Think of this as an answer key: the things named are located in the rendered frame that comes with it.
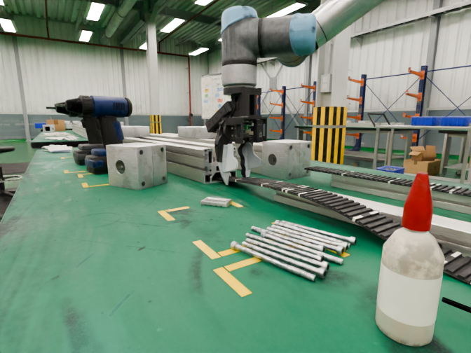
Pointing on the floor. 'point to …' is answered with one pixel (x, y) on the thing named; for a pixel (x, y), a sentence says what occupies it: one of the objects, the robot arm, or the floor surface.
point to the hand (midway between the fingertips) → (234, 177)
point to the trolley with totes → (452, 122)
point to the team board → (212, 96)
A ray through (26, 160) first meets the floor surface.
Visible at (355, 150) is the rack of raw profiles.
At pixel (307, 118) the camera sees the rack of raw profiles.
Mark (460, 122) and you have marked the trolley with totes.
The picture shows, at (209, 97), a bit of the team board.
